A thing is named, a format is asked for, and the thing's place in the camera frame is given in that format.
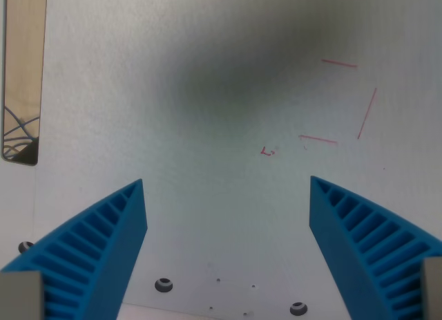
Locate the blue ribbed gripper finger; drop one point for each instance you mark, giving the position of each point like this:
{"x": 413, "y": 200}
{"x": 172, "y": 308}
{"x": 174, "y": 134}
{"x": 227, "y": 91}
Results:
{"x": 348, "y": 244}
{"x": 103, "y": 251}

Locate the black socket head screw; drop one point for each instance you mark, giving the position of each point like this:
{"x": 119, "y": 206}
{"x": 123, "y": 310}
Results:
{"x": 298, "y": 308}
{"x": 163, "y": 284}
{"x": 25, "y": 246}

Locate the black object under table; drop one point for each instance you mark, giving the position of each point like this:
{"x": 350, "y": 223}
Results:
{"x": 28, "y": 153}

